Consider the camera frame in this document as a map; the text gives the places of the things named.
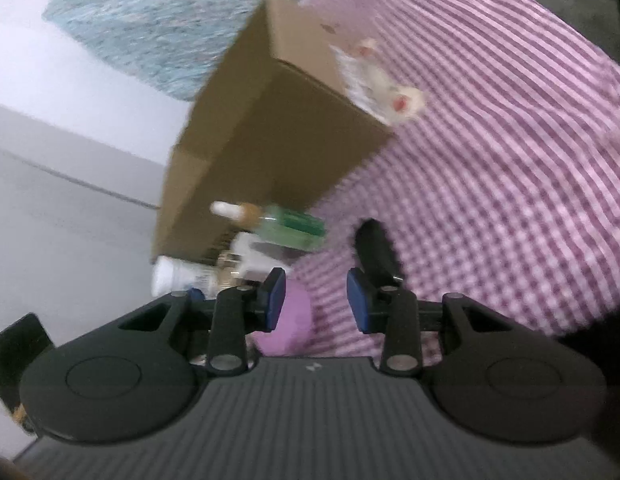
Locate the white labelled bottle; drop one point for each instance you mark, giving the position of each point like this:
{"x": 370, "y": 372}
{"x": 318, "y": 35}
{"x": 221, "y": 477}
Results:
{"x": 177, "y": 275}

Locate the green glass dropper bottle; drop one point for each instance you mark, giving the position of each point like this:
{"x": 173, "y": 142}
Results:
{"x": 285, "y": 225}

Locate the pink gingham blanket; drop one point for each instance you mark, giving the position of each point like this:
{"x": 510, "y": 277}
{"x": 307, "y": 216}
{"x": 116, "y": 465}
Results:
{"x": 490, "y": 160}

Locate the dark rectangular object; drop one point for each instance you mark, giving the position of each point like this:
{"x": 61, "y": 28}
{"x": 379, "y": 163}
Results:
{"x": 15, "y": 355}

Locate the purple round container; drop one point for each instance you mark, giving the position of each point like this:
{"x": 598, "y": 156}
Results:
{"x": 295, "y": 320}

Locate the black plastic object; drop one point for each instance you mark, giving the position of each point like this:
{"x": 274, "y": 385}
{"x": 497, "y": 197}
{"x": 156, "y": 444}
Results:
{"x": 375, "y": 250}

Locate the white plastic container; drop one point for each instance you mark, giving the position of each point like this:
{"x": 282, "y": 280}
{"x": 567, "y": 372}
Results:
{"x": 252, "y": 260}

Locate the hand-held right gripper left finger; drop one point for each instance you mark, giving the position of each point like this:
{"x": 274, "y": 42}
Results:
{"x": 275, "y": 305}

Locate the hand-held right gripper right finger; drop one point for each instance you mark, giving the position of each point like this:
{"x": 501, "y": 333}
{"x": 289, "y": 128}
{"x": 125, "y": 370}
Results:
{"x": 357, "y": 305}

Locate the teal patterned cloth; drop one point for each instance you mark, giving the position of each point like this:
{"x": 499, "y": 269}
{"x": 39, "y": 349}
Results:
{"x": 165, "y": 10}

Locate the brown cardboard box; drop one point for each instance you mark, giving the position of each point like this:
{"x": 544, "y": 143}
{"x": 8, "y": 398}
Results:
{"x": 270, "y": 135}

